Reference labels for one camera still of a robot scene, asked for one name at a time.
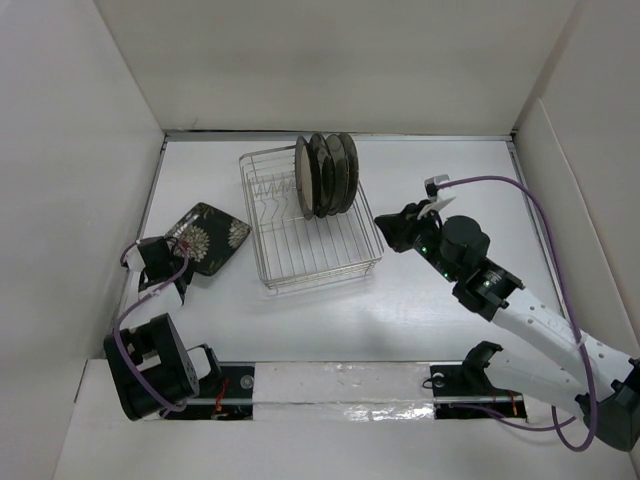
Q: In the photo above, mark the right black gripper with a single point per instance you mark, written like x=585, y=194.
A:
x=399, y=227

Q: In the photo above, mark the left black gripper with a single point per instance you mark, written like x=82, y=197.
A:
x=187, y=272

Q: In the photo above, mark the black square floral plate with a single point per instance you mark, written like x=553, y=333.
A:
x=209, y=236

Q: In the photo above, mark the cream plate with tree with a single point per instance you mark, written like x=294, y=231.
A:
x=336, y=144

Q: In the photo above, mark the grey plate with deer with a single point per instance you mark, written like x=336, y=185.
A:
x=353, y=170

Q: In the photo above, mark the black striped rim plate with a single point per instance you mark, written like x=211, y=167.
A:
x=326, y=174

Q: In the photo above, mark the brown rim cream plate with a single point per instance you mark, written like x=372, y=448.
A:
x=307, y=177

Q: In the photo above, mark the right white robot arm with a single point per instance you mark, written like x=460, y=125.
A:
x=589, y=379

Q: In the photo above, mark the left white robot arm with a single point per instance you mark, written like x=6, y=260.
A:
x=150, y=366

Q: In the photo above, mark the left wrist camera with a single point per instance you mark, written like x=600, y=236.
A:
x=133, y=260

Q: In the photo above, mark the wire dish rack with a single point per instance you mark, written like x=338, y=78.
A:
x=291, y=252

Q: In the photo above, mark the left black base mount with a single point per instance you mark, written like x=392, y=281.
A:
x=230, y=400

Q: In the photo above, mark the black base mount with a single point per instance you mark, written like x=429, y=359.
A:
x=458, y=398
x=230, y=400

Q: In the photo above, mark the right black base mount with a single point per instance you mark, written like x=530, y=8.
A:
x=458, y=398

